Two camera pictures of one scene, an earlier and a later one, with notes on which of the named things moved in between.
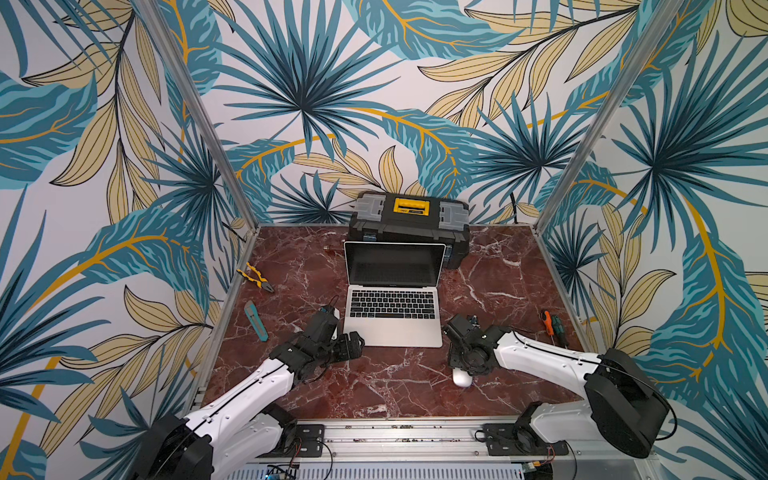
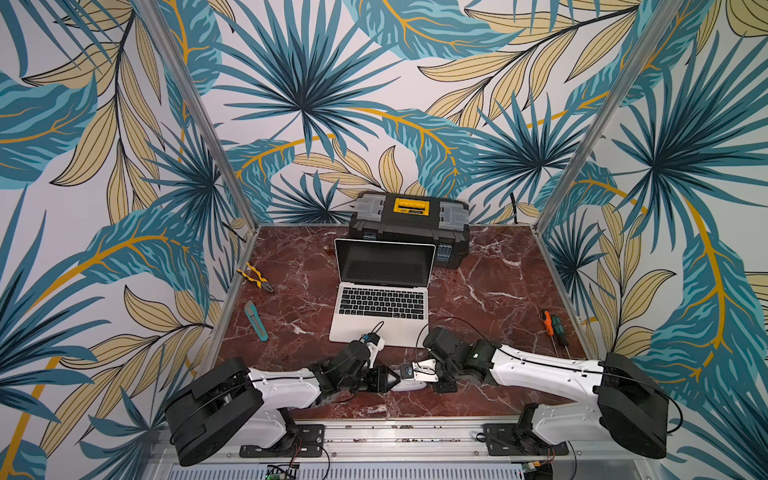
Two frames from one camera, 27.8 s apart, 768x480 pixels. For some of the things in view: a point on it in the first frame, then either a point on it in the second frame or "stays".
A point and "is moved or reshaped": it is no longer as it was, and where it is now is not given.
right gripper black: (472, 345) → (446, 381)
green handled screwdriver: (559, 330) stays
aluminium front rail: (426, 442) stays
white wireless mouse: (461, 377) is moved or reshaped
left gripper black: (345, 352) → (381, 379)
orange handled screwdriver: (549, 324) stays
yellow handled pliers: (261, 282) stays
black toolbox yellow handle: (413, 218) stays
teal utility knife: (253, 316) stays
